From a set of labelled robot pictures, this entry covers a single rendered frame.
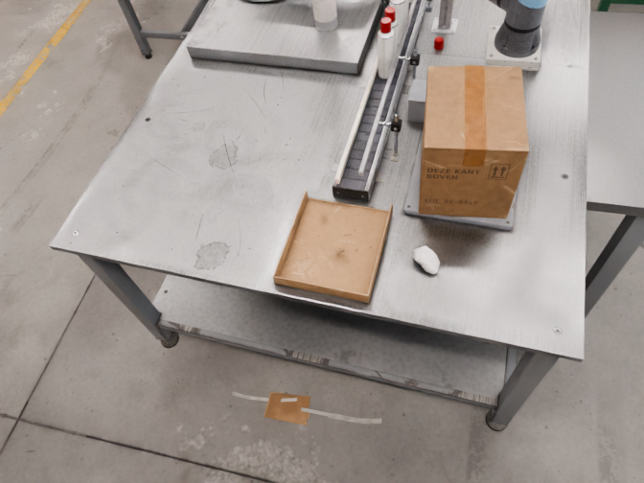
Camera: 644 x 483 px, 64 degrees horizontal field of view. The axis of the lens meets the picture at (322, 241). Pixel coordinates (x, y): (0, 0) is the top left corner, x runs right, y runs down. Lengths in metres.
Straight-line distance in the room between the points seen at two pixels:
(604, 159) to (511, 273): 0.50
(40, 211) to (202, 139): 1.51
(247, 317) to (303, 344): 0.25
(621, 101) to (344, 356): 1.26
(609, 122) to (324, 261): 0.99
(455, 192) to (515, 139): 0.20
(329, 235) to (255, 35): 0.93
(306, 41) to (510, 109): 0.91
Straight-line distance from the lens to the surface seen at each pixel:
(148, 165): 1.81
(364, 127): 1.66
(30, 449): 2.50
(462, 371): 1.95
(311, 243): 1.46
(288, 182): 1.61
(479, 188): 1.39
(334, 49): 1.98
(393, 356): 1.95
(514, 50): 1.95
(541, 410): 2.20
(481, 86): 1.44
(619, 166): 1.74
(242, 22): 2.19
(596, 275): 2.00
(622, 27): 2.25
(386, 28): 1.72
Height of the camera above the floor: 2.04
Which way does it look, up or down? 56 degrees down
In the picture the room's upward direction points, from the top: 11 degrees counter-clockwise
